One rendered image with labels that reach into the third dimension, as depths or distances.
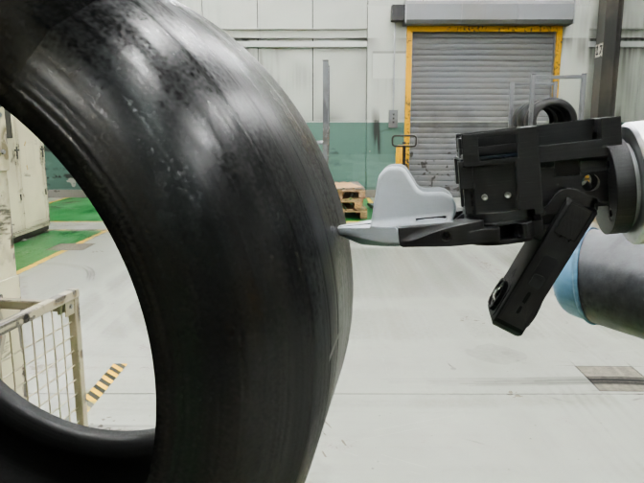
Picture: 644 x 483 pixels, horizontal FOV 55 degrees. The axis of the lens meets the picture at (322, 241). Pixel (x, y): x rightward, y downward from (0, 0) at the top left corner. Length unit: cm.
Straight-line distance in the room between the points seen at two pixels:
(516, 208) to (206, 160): 23
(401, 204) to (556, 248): 12
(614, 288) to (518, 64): 1172
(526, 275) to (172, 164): 28
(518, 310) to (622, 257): 15
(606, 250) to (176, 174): 41
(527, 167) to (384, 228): 11
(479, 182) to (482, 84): 1163
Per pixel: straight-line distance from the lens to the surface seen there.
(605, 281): 61
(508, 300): 49
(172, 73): 36
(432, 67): 1191
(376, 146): 1169
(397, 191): 47
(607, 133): 48
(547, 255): 48
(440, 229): 45
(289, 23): 1188
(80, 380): 136
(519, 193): 46
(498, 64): 1218
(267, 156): 37
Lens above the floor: 131
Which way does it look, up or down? 11 degrees down
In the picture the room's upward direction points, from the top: straight up
